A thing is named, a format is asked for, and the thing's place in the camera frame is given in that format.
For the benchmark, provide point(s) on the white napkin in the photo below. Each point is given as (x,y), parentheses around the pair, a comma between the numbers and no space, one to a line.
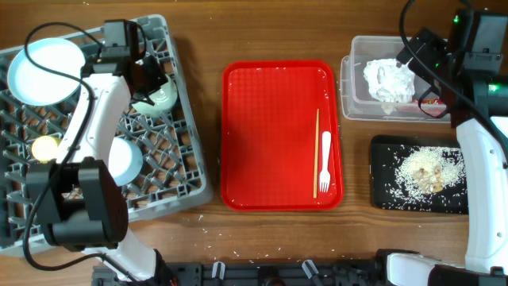
(389,82)

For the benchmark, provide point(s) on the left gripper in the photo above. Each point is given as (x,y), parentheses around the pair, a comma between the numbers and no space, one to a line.
(161,77)

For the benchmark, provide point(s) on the red plastic tray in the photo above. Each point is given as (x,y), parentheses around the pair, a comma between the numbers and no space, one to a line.
(268,111)

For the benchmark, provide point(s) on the red snack wrapper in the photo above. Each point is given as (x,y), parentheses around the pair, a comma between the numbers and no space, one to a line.
(431,107)

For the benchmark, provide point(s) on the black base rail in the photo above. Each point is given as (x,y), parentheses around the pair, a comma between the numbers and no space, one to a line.
(304,273)

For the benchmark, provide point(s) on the wooden chopstick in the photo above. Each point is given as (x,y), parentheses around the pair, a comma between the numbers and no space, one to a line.
(316,152)

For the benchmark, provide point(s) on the clear plastic bin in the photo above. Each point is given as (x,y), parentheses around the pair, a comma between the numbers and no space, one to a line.
(356,102)

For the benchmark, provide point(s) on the green bowl with food scraps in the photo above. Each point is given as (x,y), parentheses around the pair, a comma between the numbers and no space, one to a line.
(164,99)

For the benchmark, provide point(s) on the yellow plastic cup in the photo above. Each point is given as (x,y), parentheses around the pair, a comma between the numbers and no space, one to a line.
(45,148)

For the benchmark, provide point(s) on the light blue plate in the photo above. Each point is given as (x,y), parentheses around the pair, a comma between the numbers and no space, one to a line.
(28,81)

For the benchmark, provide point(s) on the grey dishwasher rack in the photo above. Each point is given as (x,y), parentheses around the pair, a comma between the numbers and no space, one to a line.
(173,176)

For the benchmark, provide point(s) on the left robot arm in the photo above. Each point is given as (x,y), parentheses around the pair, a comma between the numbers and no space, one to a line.
(76,201)

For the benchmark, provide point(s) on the white plastic fork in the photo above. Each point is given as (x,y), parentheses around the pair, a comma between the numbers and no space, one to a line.
(324,176)

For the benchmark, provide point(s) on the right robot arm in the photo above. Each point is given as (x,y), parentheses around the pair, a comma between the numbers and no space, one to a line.
(479,36)

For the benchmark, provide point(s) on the black plastic tray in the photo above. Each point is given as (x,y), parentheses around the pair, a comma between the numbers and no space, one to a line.
(383,147)

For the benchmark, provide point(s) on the spilled rice and food scraps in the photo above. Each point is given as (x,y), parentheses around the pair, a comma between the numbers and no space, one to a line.
(424,178)

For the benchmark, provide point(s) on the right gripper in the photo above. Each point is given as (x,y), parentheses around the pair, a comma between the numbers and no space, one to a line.
(433,44)

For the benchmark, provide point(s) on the light blue bowl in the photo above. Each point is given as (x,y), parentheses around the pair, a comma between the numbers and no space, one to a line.
(125,161)

